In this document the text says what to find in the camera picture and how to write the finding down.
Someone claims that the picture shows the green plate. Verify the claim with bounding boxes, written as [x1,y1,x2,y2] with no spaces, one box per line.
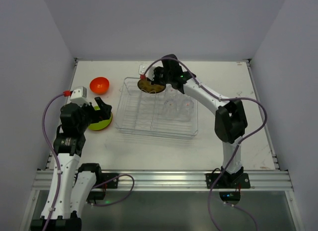
[88,105,113,131]

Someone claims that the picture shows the yellow patterned plate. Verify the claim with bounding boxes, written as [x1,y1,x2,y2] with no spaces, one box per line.
[137,79,166,94]

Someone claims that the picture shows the orange bowl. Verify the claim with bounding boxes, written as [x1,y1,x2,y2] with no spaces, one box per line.
[89,77,110,95]

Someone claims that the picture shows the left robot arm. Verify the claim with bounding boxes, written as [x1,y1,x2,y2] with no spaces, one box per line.
[30,97,112,231]

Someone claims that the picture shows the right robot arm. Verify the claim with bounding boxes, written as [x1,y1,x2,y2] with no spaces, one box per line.
[148,54,247,186]

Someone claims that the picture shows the clear plastic dish rack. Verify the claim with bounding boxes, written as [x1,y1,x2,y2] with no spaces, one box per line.
[115,77,198,139]

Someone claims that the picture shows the clear glass back left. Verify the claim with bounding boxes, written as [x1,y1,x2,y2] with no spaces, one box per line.
[166,87,182,102]

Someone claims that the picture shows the clear glass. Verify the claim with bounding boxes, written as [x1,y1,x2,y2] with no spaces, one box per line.
[166,87,182,102]
[179,99,194,121]
[162,99,178,120]

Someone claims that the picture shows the clear glass front left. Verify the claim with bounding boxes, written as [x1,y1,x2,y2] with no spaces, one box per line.
[162,99,178,120]

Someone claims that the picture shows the clear glass front right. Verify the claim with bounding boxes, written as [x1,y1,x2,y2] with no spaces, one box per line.
[179,99,194,121]

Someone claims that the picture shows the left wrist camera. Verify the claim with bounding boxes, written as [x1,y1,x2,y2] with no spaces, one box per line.
[70,86,89,106]

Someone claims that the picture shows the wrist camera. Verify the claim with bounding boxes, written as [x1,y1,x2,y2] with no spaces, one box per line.
[70,86,89,106]
[138,65,155,81]

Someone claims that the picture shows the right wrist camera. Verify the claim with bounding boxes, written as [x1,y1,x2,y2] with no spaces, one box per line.
[138,65,155,81]

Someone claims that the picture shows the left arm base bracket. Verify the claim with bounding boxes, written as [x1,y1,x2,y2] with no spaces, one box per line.
[87,173,119,204]

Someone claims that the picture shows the aluminium mounting rail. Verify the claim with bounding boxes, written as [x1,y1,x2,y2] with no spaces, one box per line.
[31,170,293,191]

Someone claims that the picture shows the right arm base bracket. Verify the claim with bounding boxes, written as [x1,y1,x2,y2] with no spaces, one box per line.
[205,170,249,204]

